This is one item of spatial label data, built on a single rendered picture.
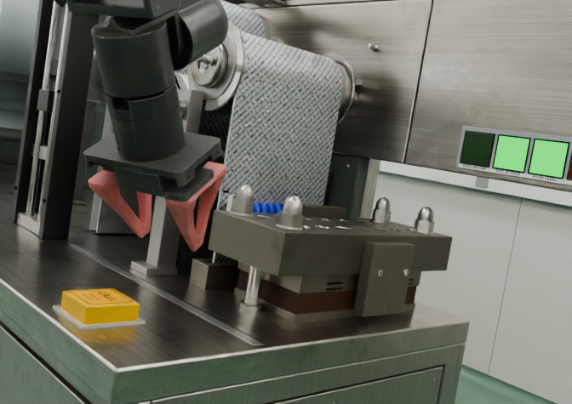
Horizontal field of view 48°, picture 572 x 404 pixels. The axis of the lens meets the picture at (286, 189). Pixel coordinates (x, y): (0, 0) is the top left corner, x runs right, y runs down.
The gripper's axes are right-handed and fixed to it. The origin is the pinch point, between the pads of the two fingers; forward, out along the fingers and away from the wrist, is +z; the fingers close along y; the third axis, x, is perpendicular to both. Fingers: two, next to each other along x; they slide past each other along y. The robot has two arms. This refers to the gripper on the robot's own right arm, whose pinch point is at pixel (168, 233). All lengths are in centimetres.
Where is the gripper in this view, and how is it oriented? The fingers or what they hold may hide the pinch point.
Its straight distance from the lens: 60.4
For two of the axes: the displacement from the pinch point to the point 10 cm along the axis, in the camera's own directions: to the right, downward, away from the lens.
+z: 0.7, 8.5, 5.2
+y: -9.0, -1.8, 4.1
